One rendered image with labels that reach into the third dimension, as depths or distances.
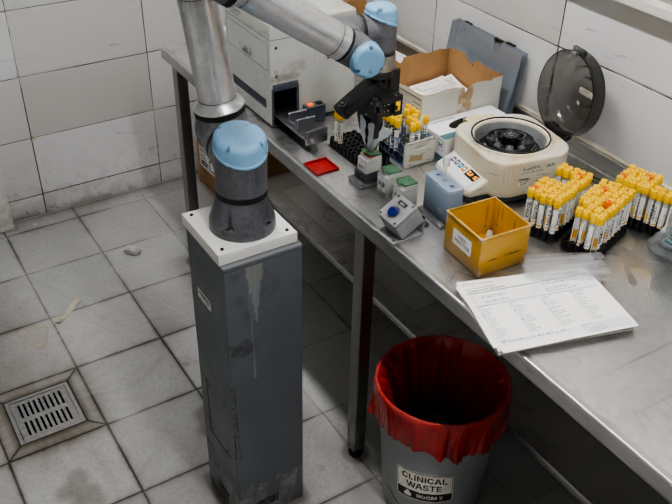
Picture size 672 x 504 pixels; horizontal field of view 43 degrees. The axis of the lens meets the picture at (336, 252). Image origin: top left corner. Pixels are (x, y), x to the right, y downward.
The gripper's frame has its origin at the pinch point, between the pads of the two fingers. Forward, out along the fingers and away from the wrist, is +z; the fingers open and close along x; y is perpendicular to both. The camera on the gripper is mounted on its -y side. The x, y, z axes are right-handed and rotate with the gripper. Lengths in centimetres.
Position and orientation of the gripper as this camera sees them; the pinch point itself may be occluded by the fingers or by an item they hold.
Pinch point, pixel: (367, 146)
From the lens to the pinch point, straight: 211.4
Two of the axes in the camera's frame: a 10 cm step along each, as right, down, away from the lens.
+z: -0.2, 8.2, 5.7
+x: -5.3, -5.0, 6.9
